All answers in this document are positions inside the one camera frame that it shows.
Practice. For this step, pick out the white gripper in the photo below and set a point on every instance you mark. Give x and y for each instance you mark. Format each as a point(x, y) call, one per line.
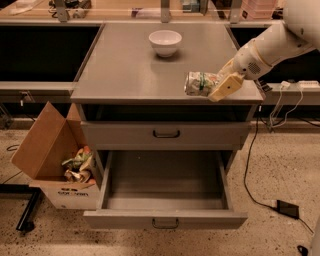
point(247, 63)

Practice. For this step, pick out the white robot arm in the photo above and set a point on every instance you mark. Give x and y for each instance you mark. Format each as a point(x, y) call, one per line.
point(298, 33)

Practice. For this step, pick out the grey metal drawer cabinet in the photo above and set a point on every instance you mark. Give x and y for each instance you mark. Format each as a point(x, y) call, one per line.
point(124, 80)

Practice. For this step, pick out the open grey bottom drawer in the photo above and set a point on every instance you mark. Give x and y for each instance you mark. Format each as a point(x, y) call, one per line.
point(164, 190)

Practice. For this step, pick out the closed grey upper drawer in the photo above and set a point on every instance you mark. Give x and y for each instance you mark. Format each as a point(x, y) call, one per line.
point(129, 135)

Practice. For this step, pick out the pink plastic container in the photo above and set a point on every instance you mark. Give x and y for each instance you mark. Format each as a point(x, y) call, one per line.
point(257, 9)

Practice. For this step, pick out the white ceramic bowl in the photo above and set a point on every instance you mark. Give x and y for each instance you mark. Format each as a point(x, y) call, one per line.
point(165, 42)

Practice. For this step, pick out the black power adapter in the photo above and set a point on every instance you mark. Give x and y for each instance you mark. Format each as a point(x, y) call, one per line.
point(287, 209)

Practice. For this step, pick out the crumpled wrappers in box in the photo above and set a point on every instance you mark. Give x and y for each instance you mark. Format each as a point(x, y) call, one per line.
point(79, 168)

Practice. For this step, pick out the brown cardboard box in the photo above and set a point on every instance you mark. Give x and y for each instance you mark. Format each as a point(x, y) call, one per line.
point(52, 139)

